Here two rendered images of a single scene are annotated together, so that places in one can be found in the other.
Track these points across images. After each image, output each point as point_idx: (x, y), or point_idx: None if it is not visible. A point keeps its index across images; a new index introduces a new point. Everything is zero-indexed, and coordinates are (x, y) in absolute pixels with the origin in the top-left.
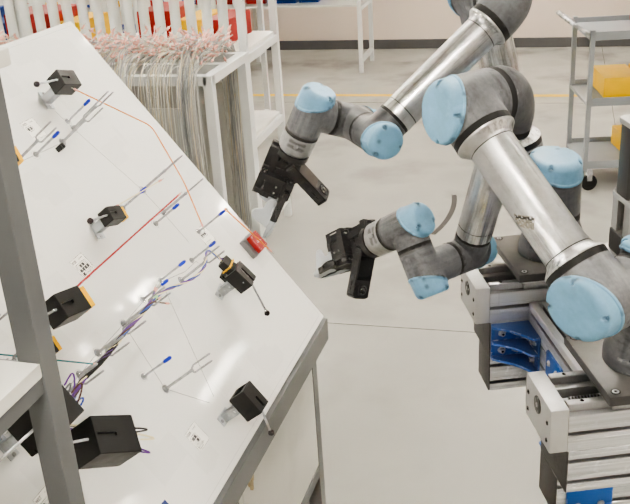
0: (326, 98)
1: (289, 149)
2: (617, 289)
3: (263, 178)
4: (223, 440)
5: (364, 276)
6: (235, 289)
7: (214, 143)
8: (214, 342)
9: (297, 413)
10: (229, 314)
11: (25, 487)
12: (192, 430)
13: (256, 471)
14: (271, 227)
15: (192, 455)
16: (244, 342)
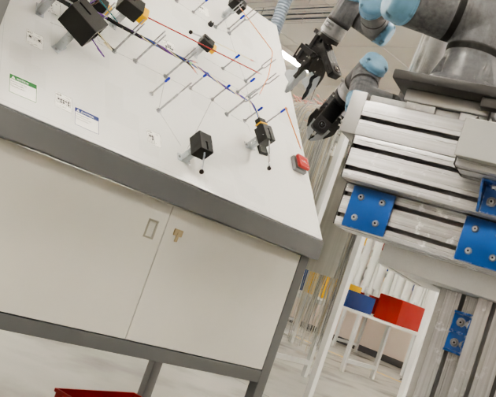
0: None
1: (323, 26)
2: None
3: (301, 47)
4: (169, 160)
5: (328, 116)
6: (262, 157)
7: (334, 161)
8: (217, 145)
9: (257, 280)
10: (244, 154)
11: (29, 24)
12: (153, 134)
13: (188, 240)
14: (291, 81)
15: (140, 136)
16: (240, 169)
